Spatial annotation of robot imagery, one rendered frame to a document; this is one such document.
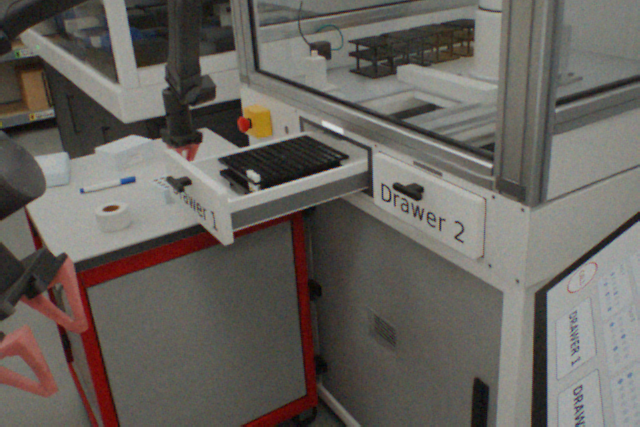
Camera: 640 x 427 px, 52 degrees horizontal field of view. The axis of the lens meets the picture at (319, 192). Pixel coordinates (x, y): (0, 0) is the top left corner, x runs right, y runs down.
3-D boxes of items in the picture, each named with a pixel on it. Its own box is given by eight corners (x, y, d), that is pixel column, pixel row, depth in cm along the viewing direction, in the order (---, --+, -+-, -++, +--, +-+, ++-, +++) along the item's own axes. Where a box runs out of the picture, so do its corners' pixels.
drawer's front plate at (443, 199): (475, 260, 110) (478, 201, 105) (373, 203, 133) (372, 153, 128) (483, 257, 111) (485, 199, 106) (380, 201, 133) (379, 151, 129)
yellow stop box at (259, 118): (255, 140, 167) (252, 113, 164) (243, 133, 172) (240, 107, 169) (273, 135, 169) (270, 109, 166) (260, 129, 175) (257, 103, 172)
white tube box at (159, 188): (166, 204, 153) (163, 190, 151) (150, 194, 159) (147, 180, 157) (211, 188, 160) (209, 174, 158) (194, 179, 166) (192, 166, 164)
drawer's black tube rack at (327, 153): (257, 212, 128) (254, 182, 125) (221, 185, 142) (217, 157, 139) (350, 183, 138) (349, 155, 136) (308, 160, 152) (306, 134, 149)
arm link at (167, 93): (155, 86, 151) (169, 90, 147) (180, 79, 155) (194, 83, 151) (161, 115, 154) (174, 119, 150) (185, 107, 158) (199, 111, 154)
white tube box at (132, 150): (117, 171, 174) (113, 153, 172) (98, 166, 179) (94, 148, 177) (155, 156, 183) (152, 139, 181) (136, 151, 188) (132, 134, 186)
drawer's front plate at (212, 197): (225, 247, 120) (218, 192, 115) (170, 196, 143) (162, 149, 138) (234, 244, 121) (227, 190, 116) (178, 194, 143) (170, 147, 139)
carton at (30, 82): (30, 112, 464) (20, 73, 453) (22, 103, 489) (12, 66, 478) (88, 101, 483) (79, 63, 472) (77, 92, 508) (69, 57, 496)
